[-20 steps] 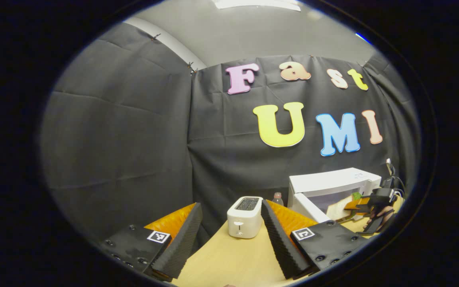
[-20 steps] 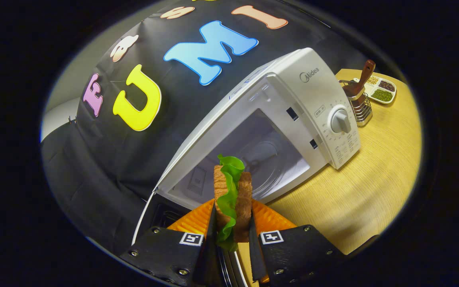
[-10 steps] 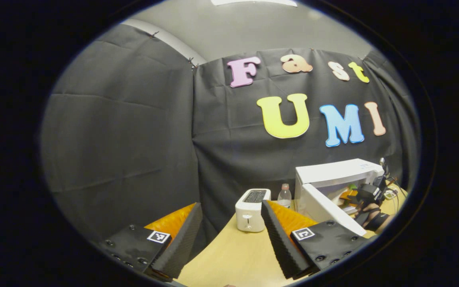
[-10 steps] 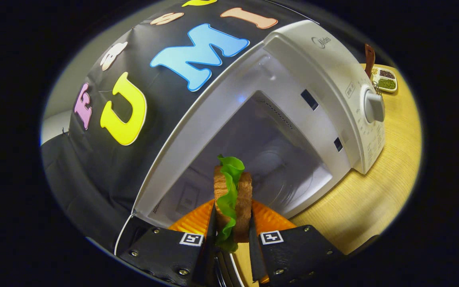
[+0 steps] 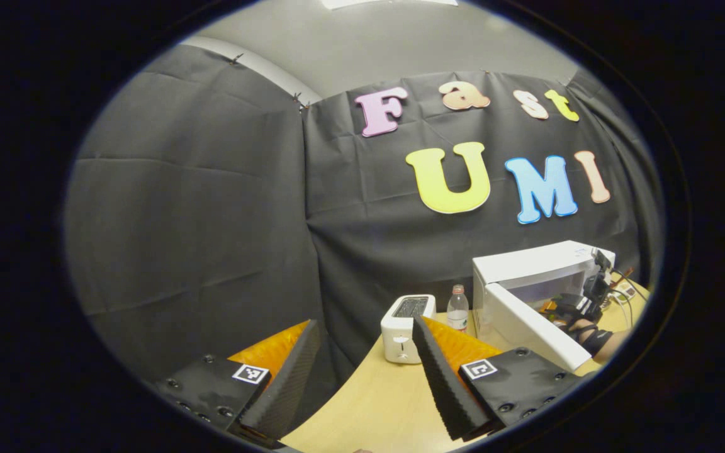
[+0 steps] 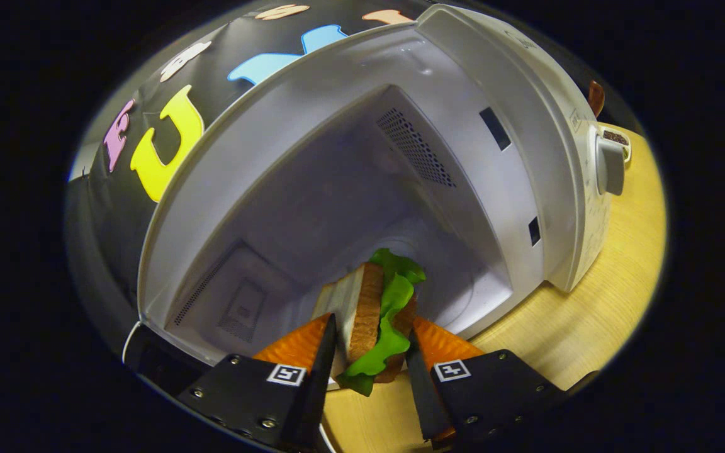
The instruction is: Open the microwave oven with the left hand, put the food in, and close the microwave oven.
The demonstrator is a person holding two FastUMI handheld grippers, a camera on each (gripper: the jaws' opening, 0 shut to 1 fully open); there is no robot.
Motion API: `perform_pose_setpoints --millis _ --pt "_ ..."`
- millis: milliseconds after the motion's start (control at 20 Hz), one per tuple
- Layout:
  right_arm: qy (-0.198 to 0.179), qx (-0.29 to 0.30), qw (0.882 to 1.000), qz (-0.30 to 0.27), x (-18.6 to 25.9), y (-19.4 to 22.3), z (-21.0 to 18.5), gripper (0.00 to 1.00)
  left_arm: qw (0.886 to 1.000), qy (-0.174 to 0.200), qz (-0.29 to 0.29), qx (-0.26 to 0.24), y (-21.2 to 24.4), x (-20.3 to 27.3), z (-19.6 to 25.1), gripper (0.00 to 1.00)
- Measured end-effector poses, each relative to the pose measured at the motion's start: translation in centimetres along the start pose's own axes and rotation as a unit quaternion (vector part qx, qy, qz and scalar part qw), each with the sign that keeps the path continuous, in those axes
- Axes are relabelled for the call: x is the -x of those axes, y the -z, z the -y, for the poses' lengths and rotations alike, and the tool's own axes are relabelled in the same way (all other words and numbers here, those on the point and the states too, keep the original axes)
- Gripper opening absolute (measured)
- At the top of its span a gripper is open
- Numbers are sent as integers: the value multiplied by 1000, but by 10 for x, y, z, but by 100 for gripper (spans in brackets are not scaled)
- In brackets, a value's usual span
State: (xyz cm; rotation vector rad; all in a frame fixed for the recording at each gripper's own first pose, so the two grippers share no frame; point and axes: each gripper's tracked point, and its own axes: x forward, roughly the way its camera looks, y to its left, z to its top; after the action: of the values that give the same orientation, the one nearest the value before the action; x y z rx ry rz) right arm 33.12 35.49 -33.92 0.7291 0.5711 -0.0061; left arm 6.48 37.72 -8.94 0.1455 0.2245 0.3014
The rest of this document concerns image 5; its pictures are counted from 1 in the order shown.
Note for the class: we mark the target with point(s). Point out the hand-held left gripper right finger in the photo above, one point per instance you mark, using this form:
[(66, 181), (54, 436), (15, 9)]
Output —
[(444, 384)]

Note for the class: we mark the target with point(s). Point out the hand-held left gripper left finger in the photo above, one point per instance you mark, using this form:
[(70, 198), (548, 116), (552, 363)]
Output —
[(281, 390)]

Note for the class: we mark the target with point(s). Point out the white microwave oven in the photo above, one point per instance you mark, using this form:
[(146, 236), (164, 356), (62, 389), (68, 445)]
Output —
[(526, 321)]

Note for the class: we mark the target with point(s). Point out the black wristband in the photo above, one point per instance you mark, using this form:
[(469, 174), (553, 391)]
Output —
[(596, 341)]

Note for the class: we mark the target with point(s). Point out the white toaster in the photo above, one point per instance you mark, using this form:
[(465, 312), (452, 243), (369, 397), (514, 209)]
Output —
[(400, 333)]

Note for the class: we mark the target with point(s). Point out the clear water bottle red label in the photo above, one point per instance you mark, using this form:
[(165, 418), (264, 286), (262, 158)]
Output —
[(457, 311)]

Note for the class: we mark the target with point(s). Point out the black backdrop cloth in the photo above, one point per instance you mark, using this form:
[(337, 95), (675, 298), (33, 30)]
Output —
[(180, 220)]

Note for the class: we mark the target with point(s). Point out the large ceiling light panel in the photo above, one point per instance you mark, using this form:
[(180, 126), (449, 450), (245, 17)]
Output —
[(387, 3)]

